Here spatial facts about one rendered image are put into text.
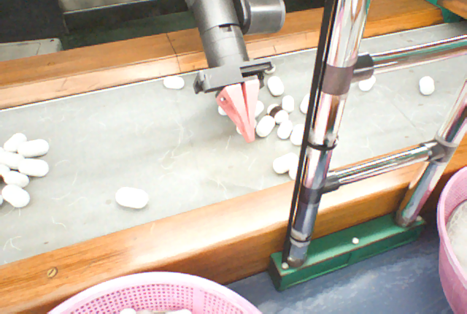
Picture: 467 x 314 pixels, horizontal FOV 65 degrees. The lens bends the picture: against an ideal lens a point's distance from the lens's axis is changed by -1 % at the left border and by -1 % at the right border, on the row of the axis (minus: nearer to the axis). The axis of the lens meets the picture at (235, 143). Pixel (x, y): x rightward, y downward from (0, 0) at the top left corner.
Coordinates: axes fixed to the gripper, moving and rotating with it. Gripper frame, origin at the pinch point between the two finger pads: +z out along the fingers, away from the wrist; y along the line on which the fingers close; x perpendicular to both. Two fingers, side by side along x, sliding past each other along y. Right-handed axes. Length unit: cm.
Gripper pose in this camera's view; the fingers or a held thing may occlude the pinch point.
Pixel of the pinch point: (249, 136)
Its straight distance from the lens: 49.4
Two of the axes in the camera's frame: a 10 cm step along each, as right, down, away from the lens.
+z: 2.6, 9.6, -0.7
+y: 9.4, -2.4, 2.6
